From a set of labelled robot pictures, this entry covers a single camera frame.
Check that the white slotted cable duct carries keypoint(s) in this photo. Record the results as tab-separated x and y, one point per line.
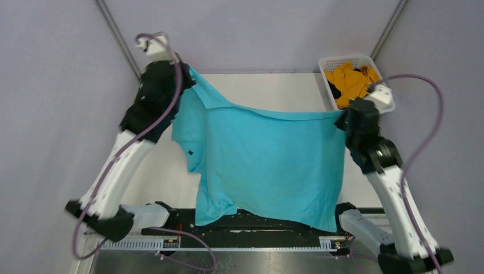
172	244

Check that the left corner aluminium post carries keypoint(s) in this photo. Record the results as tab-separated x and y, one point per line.
118	37

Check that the yellow t-shirt in basket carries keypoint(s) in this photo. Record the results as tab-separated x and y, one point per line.
352	82

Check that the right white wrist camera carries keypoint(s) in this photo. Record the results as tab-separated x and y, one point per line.
382	98

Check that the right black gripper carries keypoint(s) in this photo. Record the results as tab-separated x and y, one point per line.
340	120

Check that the right corner aluminium post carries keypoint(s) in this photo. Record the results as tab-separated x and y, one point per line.
394	18

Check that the white plastic basket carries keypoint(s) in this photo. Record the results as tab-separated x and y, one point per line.
330	63

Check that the turquoise t-shirt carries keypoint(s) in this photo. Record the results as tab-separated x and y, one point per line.
278	165

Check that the black t-shirt in basket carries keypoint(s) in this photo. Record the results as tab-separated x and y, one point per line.
334	90

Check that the right table edge rail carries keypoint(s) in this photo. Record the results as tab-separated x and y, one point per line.
393	193

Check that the corner aluminium post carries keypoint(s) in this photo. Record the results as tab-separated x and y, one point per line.
118	37
394	18

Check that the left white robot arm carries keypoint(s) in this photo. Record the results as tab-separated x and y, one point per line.
140	129

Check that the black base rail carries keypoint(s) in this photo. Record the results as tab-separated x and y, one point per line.
242	228

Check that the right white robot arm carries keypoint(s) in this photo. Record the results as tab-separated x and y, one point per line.
409	247

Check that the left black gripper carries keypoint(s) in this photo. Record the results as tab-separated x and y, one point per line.
185	70

